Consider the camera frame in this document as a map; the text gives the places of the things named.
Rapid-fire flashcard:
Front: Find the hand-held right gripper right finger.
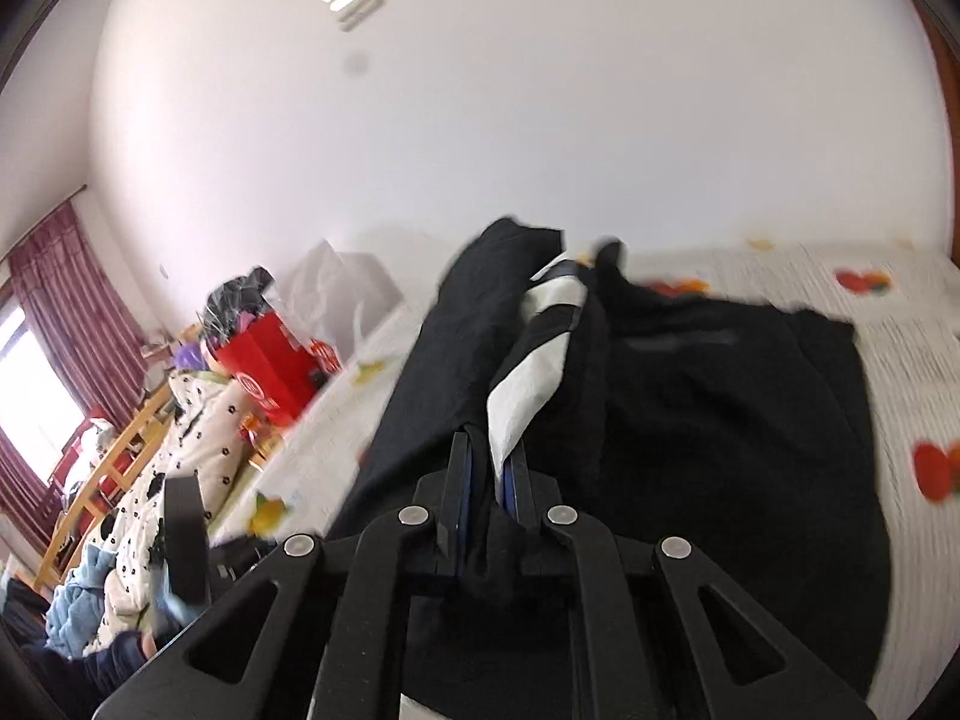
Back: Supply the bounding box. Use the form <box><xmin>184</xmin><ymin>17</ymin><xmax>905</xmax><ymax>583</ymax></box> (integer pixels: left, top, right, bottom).
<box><xmin>499</xmin><ymin>457</ymin><xmax>878</xmax><ymax>720</ymax></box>

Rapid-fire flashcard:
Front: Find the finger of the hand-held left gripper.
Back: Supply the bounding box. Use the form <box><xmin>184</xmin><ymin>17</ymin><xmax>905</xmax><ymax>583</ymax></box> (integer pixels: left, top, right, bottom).
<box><xmin>210</xmin><ymin>540</ymin><xmax>267</xmax><ymax>590</ymax></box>

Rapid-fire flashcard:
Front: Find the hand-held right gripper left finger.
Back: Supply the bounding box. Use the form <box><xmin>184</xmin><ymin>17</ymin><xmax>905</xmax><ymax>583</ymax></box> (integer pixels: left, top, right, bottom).
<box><xmin>94</xmin><ymin>427</ymin><xmax>477</xmax><ymax>720</ymax></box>

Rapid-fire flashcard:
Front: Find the black white blue jacket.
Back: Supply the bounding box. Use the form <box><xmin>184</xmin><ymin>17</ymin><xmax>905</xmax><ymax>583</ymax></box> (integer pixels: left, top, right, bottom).
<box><xmin>330</xmin><ymin>217</ymin><xmax>893</xmax><ymax>720</ymax></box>

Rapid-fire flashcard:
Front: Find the person's left forearm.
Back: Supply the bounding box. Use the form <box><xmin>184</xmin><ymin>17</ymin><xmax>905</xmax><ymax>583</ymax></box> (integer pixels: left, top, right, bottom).
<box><xmin>30</xmin><ymin>626</ymin><xmax>162</xmax><ymax>720</ymax></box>

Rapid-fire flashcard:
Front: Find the wooden chair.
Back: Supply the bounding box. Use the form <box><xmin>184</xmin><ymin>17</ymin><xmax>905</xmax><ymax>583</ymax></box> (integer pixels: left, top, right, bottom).
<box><xmin>34</xmin><ymin>382</ymin><xmax>177</xmax><ymax>593</ymax></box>

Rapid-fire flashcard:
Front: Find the white floral quilt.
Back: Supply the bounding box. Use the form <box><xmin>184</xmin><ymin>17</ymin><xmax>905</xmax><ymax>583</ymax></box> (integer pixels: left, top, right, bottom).
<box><xmin>71</xmin><ymin>364</ymin><xmax>260</xmax><ymax>653</ymax></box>

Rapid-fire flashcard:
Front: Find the light blue fluffy cloth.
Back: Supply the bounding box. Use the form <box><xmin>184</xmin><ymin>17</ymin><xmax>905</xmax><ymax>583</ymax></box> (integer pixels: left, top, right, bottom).
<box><xmin>45</xmin><ymin>540</ymin><xmax>121</xmax><ymax>646</ymax></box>

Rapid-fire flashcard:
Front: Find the red paper bag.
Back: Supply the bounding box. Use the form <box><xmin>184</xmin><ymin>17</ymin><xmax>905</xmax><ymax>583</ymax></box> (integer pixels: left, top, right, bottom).
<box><xmin>214</xmin><ymin>313</ymin><xmax>338</xmax><ymax>428</ymax></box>

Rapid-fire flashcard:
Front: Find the bright window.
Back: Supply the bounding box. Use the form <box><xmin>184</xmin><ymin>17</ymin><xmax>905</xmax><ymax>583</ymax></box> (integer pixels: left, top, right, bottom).
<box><xmin>0</xmin><ymin>300</ymin><xmax>87</xmax><ymax>466</ymax></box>

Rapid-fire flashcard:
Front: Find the dark plaid cloth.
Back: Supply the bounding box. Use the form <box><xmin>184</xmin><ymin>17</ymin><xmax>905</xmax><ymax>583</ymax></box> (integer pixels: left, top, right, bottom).
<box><xmin>201</xmin><ymin>266</ymin><xmax>278</xmax><ymax>350</ymax></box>

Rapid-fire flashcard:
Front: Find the white shopping bag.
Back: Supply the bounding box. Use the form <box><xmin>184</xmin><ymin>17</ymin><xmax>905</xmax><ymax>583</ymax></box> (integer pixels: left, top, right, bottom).
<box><xmin>281</xmin><ymin>238</ymin><xmax>406</xmax><ymax>361</ymax></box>

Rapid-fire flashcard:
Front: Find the red curtain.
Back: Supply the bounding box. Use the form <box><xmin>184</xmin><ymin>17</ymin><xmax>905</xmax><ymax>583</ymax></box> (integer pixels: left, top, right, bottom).
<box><xmin>0</xmin><ymin>202</ymin><xmax>151</xmax><ymax>563</ymax></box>

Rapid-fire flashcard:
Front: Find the fruit print bed sheet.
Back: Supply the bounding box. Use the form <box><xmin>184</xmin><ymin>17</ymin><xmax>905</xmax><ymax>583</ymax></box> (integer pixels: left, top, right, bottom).
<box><xmin>202</xmin><ymin>236</ymin><xmax>960</xmax><ymax>720</ymax></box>

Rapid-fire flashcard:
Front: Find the brown wooden frame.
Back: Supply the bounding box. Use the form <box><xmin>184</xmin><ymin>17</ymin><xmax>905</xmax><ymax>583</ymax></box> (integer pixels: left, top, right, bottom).
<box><xmin>911</xmin><ymin>0</ymin><xmax>960</xmax><ymax>271</ymax></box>

